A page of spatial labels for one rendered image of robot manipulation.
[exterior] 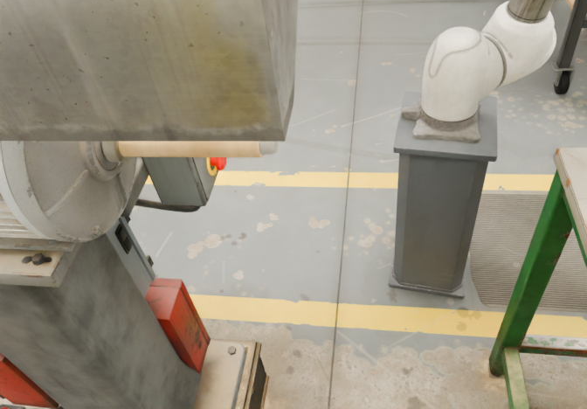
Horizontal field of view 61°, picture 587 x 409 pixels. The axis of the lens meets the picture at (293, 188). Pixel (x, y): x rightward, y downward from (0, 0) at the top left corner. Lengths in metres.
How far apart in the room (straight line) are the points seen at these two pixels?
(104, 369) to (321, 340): 0.96
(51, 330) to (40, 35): 0.64
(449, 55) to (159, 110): 1.03
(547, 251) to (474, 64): 0.48
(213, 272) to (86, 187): 1.46
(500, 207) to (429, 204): 0.72
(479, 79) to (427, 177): 0.32
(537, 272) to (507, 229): 0.87
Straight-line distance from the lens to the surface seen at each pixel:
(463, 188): 1.53
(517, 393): 1.59
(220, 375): 1.52
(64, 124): 0.45
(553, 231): 1.22
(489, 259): 2.08
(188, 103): 0.39
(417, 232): 1.70
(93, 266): 0.99
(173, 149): 0.63
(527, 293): 1.41
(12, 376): 1.22
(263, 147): 0.60
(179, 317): 1.31
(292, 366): 1.82
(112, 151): 0.66
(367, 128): 2.61
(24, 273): 0.78
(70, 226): 0.66
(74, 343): 0.98
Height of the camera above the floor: 1.63
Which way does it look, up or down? 45 degrees down
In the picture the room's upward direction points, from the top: 9 degrees counter-clockwise
